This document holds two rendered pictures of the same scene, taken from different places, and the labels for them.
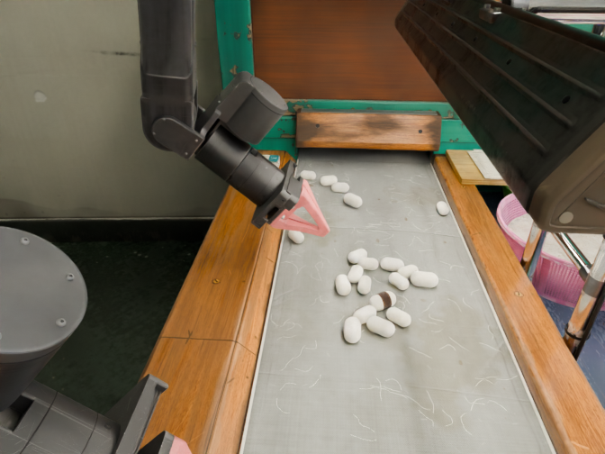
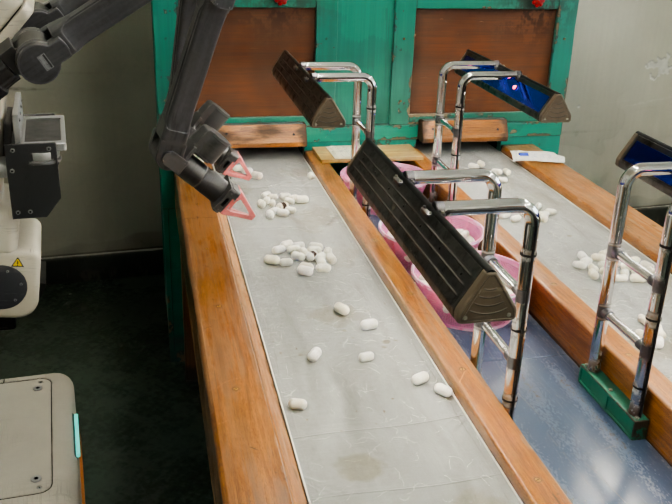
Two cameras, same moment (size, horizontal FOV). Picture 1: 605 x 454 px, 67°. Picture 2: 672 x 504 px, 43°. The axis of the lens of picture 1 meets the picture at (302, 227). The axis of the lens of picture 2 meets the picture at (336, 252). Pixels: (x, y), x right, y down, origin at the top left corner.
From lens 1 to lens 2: 1.75 m
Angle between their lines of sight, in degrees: 17
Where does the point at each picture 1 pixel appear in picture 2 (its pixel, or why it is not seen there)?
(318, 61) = (222, 92)
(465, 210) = (323, 173)
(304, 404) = (255, 233)
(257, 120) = (218, 120)
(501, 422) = (333, 230)
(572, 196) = (316, 120)
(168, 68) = not seen: hidden behind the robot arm
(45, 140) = not seen: outside the picture
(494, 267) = (335, 191)
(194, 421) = (215, 232)
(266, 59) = not seen: hidden behind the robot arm
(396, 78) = (274, 102)
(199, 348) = (204, 219)
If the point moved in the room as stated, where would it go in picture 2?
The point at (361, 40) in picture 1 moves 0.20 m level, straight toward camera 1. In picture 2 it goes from (250, 79) to (255, 93)
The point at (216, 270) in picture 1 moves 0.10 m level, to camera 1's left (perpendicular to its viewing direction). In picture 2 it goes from (195, 201) to (157, 203)
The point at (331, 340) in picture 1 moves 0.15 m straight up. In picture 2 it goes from (261, 219) to (261, 164)
